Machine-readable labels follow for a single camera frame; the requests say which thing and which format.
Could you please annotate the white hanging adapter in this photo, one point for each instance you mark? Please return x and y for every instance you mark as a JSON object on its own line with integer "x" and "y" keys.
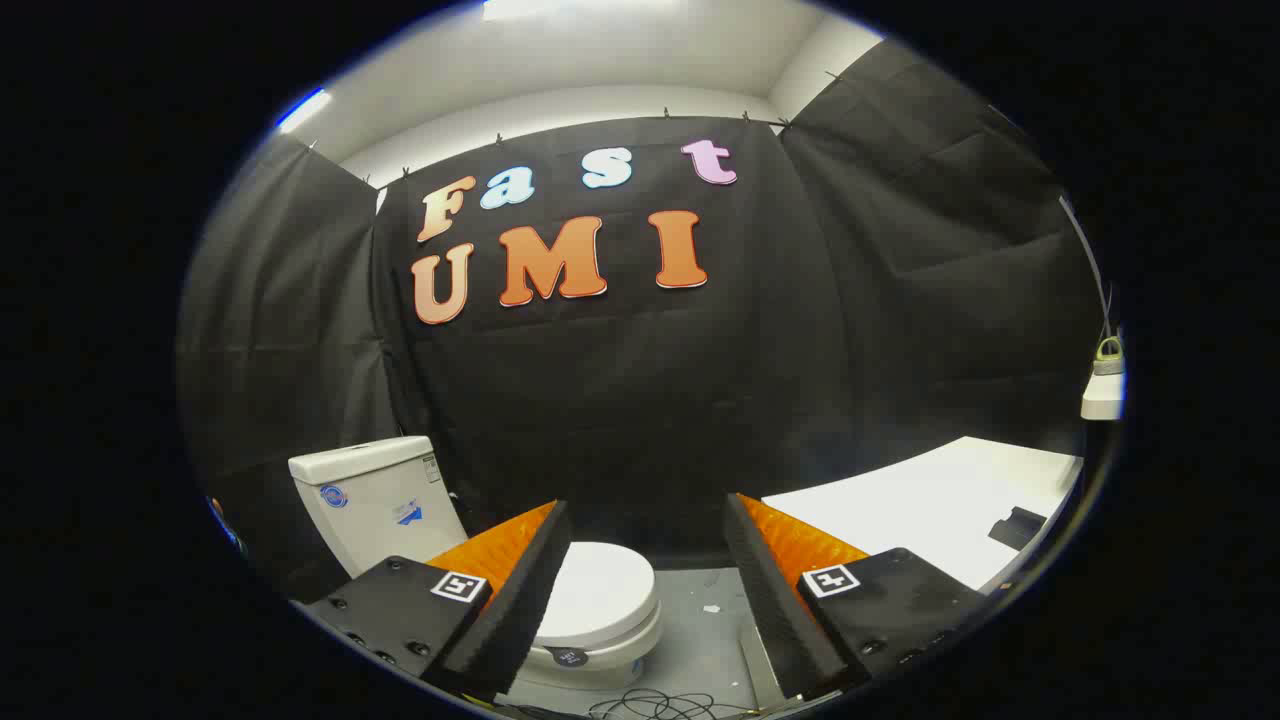
{"x": 1102, "y": 405}

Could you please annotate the small blue object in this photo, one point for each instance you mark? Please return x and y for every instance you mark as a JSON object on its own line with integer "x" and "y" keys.
{"x": 228, "y": 530}

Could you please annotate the white ceramic toilet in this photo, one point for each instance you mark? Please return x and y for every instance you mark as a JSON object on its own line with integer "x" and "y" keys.
{"x": 370, "y": 500}

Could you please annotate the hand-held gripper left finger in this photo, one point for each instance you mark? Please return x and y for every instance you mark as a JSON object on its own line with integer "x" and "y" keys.
{"x": 520, "y": 600}

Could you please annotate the ceiling light strip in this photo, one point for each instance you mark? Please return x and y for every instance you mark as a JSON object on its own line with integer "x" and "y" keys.
{"x": 303, "y": 108}

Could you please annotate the white toilet lid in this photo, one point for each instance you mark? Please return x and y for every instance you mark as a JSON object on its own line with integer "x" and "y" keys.
{"x": 600, "y": 595}

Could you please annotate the small black flat object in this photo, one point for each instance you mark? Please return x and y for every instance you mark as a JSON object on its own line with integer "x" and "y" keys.
{"x": 1015, "y": 528}

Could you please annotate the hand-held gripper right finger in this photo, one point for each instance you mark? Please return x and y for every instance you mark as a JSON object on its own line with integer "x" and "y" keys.
{"x": 770, "y": 610}

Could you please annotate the white panelled cabinet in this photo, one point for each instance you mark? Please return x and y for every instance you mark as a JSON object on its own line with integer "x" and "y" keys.
{"x": 930, "y": 500}

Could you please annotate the black backdrop cloth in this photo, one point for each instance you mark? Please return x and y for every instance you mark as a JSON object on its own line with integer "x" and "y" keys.
{"x": 640, "y": 380}

